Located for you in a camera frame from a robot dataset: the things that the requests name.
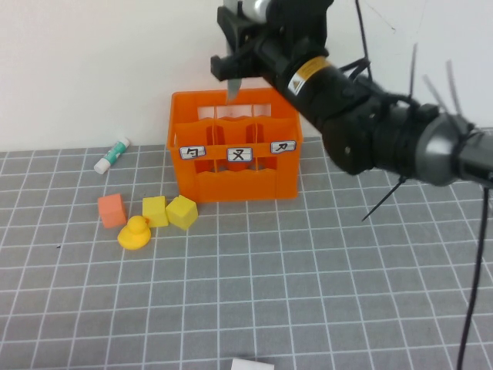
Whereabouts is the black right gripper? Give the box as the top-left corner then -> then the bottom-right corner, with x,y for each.
210,0 -> 340,116

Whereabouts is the grey plastic fork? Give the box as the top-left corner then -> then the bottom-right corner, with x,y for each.
223,0 -> 244,105

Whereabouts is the orange plastic cutlery holder crate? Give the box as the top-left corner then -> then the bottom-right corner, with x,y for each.
166,86 -> 304,204

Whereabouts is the white label character 叉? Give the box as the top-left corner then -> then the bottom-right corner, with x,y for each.
226,146 -> 253,163

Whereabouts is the white label character 刀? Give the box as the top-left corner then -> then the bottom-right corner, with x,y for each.
269,140 -> 297,155

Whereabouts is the white label character 勺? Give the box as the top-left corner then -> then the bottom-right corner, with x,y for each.
179,145 -> 206,160

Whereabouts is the black zip tie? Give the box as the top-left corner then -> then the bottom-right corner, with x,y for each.
408,43 -> 420,99
361,175 -> 409,222
445,59 -> 475,155
354,0 -> 371,78
422,74 -> 446,115

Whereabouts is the white green glue stick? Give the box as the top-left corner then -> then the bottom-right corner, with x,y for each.
93,137 -> 131,175

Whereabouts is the yellow foam cube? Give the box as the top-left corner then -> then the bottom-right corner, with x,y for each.
165,194 -> 199,231
141,195 -> 169,228

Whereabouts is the orange foam cube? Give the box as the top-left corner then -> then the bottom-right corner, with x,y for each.
97,193 -> 128,229

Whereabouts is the yellow rubber duck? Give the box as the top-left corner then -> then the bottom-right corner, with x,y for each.
116,215 -> 151,251

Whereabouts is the grey grid table mat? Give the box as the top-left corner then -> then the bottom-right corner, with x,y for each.
0,126 -> 493,370

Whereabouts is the white paper piece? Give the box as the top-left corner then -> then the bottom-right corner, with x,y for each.
230,357 -> 275,370

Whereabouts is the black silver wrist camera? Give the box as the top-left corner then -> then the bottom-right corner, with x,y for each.
238,0 -> 278,22

